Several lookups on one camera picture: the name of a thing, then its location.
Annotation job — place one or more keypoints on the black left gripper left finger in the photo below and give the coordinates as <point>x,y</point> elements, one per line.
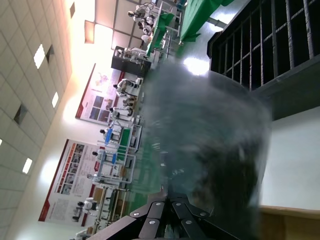
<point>147,220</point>

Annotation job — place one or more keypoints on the black slotted plastic container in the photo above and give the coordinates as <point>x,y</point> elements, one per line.
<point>295,85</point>

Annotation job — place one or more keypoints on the white rack with green mat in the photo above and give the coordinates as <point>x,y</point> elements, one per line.
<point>125,138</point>

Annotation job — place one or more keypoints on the beige open window panel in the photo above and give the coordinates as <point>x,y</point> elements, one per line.
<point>89,32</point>

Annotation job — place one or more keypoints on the translucent antistatic bag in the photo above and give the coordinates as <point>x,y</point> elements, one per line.
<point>200,112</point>

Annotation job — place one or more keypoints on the brown cardboard box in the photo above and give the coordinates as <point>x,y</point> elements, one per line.
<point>295,225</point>

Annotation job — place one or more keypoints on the white wheeled humanoid robot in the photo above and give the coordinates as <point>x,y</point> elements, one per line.
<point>135,53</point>

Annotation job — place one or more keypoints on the red-framed map poster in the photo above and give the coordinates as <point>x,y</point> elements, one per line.
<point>95,100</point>

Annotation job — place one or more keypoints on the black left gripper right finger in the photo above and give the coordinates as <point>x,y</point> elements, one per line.
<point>190,220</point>

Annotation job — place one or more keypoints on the table with draped green cloth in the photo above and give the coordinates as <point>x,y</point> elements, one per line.
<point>197,15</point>

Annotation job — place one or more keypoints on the green-topped work table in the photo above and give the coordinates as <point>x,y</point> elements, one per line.
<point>156,37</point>

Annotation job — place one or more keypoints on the dark ceiling vent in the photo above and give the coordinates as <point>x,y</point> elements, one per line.
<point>72,9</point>
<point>20,114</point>
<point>50,53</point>

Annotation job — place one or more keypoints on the white tube frame rack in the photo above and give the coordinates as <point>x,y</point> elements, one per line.
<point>132,160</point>

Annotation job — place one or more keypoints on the black equipment cabinet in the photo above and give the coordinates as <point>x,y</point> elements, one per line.
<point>122,68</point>

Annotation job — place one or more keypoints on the red-framed photo grid poster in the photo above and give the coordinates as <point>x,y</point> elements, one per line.
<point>67,180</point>

